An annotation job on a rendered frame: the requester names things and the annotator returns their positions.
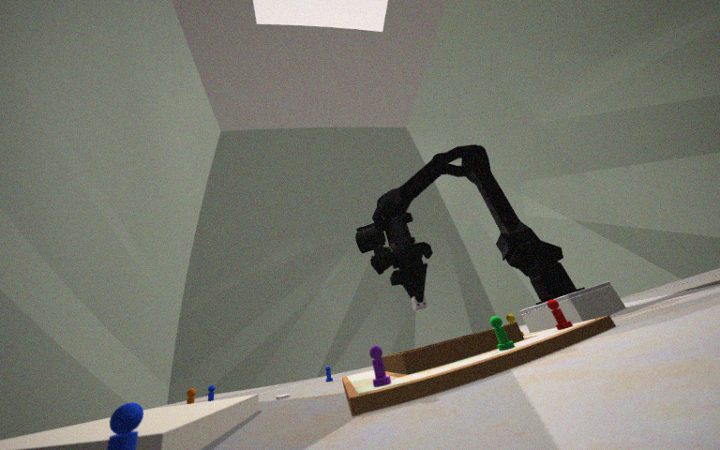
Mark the purple pawn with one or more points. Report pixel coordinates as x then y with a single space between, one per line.
379 368

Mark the white die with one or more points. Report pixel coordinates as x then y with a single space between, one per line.
416 305

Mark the green game pawn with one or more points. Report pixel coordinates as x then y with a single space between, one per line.
505 343

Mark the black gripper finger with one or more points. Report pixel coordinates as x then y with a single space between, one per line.
416 276
404 282

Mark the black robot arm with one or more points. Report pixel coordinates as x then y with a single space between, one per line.
519 245

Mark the red game pawn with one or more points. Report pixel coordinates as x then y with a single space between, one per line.
558 315

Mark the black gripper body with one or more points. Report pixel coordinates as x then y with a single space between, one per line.
410 253

